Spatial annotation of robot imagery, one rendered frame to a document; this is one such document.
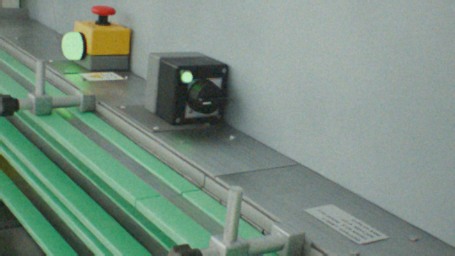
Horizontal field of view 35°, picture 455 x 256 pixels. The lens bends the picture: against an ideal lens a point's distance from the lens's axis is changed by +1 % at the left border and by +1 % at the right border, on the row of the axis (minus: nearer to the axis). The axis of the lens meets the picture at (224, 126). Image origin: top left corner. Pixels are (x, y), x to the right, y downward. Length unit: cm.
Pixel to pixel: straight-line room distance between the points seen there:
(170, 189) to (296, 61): 21
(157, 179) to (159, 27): 37
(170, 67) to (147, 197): 23
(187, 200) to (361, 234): 19
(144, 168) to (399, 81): 31
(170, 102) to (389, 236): 36
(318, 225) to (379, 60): 18
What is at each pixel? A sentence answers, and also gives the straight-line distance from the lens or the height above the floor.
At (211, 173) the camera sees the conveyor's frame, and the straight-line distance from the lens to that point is 78.
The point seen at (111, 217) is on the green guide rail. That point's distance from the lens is 88.
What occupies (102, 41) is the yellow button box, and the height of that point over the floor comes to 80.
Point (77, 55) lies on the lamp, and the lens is 118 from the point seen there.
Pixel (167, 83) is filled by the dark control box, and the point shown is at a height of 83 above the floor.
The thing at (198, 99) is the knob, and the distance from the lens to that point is 90.
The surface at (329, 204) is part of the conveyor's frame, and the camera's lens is 74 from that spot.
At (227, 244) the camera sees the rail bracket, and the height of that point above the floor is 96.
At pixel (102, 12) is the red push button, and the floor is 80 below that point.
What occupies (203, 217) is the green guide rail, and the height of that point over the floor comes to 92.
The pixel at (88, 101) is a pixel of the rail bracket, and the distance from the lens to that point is 102.
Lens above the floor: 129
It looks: 34 degrees down
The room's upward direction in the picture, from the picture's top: 95 degrees counter-clockwise
